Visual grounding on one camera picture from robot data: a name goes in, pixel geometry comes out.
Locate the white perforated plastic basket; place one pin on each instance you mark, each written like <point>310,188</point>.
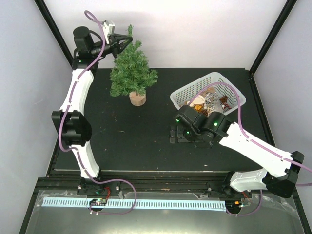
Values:
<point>212,82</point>

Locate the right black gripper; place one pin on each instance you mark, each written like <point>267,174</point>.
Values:
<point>172,128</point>

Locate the silver star ornament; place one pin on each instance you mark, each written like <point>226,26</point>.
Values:
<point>210,97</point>

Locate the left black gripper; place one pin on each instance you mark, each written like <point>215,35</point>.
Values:
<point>116,46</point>

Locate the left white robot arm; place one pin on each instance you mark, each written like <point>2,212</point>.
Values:
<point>74,130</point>

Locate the white slotted cable duct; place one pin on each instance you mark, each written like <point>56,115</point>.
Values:
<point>152,204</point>

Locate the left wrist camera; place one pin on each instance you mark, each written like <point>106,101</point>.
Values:
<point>108,27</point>

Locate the brown pine cone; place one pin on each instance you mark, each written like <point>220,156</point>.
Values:
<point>224,99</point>

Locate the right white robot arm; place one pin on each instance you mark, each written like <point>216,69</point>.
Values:
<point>279,169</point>

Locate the small green christmas tree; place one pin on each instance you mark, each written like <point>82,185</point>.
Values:
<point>132,75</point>

